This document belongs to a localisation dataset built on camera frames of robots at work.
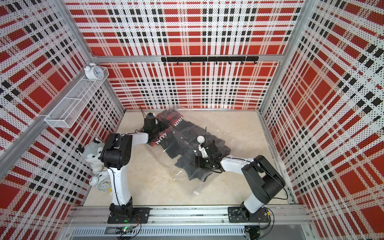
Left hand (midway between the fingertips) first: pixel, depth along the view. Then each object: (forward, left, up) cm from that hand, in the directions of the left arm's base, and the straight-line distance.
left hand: (167, 122), depth 107 cm
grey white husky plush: (-31, +33, +14) cm, 47 cm away
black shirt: (-13, -13, -3) cm, 19 cm away
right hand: (-32, -22, -2) cm, 39 cm away
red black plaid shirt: (+5, -3, 0) cm, 6 cm away
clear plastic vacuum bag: (-45, -22, -1) cm, 50 cm away
